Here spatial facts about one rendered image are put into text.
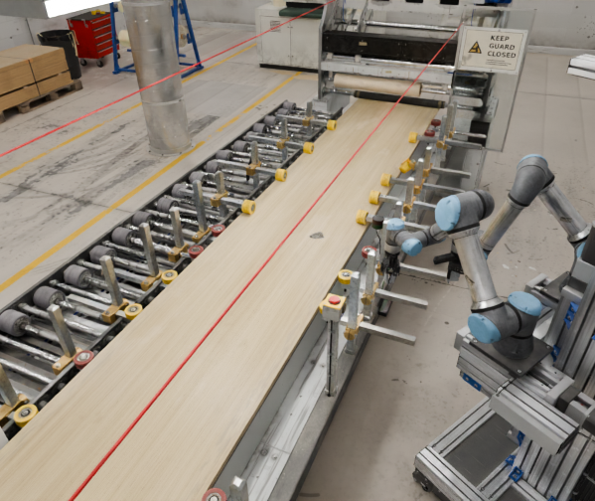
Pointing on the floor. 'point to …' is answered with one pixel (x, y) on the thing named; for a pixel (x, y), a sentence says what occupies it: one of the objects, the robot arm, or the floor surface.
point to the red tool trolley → (92, 36)
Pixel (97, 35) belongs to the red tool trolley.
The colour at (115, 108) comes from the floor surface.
